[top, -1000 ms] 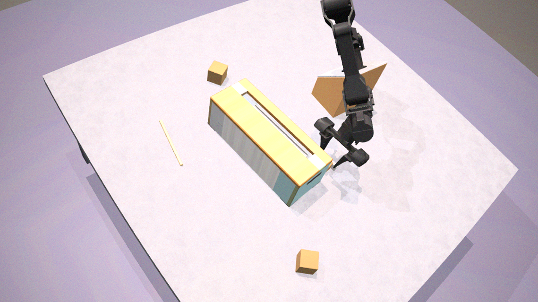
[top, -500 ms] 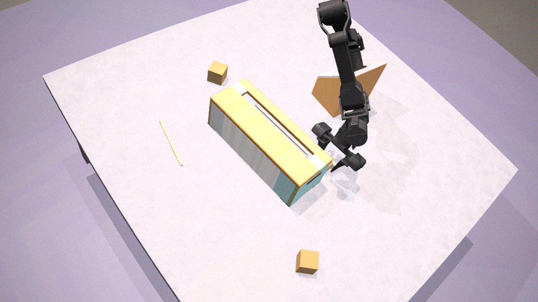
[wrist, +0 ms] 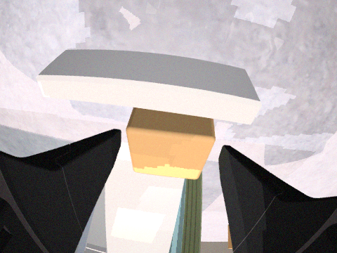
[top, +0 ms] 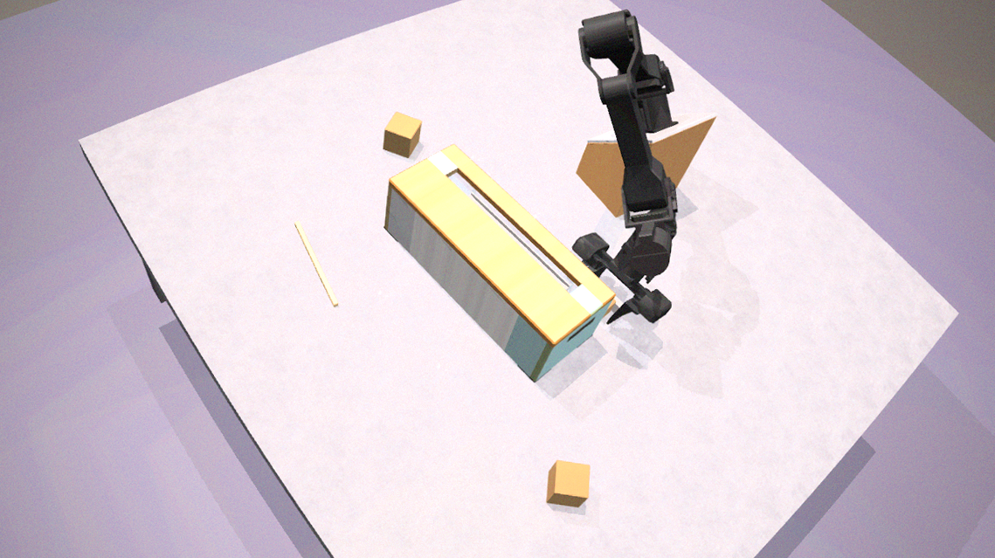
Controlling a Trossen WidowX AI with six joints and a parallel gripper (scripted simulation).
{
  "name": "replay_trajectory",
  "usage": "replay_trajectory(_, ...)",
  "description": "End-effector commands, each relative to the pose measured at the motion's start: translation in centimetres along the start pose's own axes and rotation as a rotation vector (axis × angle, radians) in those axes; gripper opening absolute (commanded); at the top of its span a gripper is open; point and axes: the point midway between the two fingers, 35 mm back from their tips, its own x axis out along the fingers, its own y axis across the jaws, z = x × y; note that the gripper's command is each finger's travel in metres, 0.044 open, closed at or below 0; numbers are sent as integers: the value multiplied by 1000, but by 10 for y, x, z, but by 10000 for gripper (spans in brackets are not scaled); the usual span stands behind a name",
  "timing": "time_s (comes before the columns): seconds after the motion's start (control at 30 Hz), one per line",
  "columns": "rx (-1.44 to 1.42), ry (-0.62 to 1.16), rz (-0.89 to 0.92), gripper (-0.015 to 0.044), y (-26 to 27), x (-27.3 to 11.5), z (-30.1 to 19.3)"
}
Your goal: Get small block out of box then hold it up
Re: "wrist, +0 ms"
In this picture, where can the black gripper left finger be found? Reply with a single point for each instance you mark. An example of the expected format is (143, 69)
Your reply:
(54, 193)

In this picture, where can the tan cube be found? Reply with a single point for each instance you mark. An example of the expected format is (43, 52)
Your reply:
(229, 240)

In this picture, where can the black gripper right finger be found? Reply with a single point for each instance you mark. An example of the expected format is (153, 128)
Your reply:
(266, 214)

